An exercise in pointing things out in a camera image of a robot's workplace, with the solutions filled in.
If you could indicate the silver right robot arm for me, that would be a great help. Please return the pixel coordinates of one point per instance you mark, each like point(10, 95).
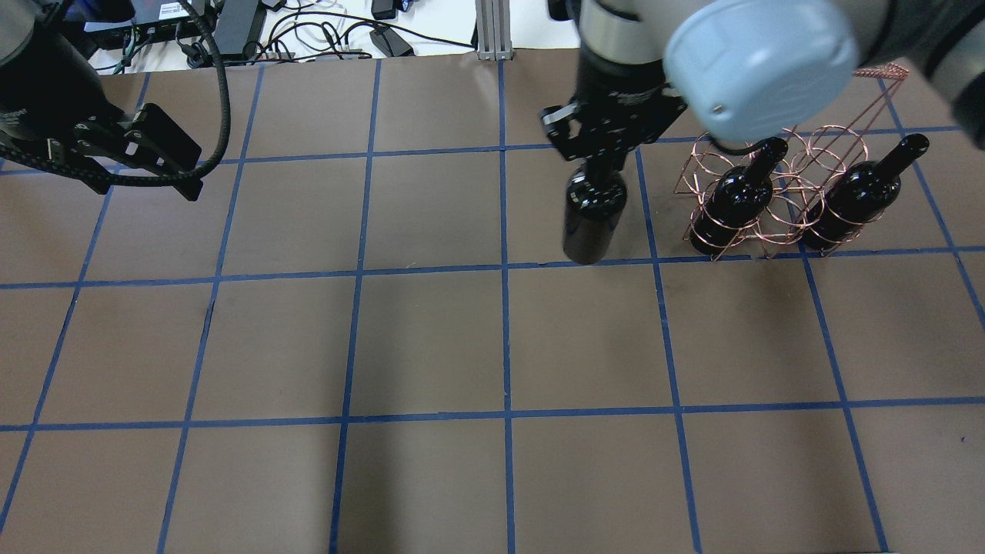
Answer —
point(748, 69)

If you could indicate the copper wire wine rack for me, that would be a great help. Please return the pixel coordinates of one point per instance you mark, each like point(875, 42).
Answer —
point(816, 158)

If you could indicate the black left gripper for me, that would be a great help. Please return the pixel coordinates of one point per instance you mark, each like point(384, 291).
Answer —
point(42, 96)

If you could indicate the dark green wine bottle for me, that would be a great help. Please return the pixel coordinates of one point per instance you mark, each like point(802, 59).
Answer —
point(591, 215)

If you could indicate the dark wine bottle in rack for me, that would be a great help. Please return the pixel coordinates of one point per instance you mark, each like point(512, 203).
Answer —
point(737, 200)

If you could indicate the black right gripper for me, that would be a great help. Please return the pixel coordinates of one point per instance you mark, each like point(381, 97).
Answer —
point(619, 96)

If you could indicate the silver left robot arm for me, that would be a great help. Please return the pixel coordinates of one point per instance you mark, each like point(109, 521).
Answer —
point(31, 16)

